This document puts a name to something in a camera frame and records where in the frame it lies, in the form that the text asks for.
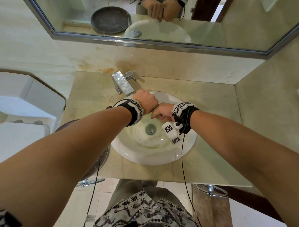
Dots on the person's left hand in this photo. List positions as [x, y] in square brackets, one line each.
[146, 100]

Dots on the person's right hand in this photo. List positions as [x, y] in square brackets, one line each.
[164, 112]

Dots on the dark round metal tray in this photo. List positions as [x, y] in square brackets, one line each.
[100, 161]

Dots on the person's left forearm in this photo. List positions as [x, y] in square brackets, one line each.
[53, 173]

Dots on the person's right forearm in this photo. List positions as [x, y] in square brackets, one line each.
[245, 159]

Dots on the white round sink basin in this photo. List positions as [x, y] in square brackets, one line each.
[144, 154]

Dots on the black wristband with marker tags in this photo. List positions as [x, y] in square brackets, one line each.
[185, 114]
[133, 110]

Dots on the chrome drain stopper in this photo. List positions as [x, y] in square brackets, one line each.
[150, 129]

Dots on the chrome square faucet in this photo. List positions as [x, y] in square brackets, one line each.
[121, 81]

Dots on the grey trousers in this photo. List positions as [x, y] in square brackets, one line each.
[126, 187]

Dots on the patterned white shirt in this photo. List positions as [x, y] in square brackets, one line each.
[140, 210]

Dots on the white toilet tank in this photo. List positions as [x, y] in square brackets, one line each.
[28, 98]

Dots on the white toilet lid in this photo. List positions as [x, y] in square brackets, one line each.
[21, 140]

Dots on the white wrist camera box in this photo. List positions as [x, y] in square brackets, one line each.
[170, 131]

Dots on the metal framed wall mirror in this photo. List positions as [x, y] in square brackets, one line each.
[233, 28]

